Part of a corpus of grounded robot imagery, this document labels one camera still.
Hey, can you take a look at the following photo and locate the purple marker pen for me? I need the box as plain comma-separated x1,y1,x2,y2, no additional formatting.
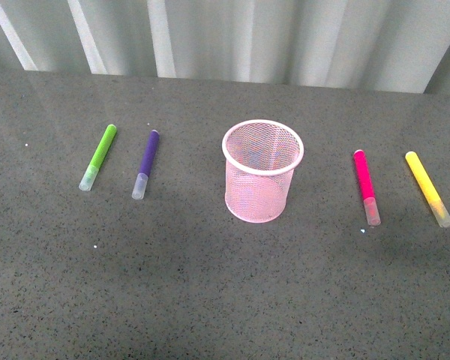
132,130,160,200

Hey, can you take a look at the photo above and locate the pink marker pen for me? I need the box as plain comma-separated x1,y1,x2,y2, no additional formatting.
353,149,381,227

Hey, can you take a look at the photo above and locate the pink mesh pen cup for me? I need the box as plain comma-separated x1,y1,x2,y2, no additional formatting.
222,119,305,224

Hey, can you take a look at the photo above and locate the green marker pen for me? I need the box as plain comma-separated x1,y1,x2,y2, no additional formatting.
79,124,117,191

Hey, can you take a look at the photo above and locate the yellow marker pen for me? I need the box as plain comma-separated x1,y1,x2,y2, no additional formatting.
405,151,450,228

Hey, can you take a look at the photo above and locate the white curtain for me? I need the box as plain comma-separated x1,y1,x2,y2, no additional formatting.
0,1,450,95

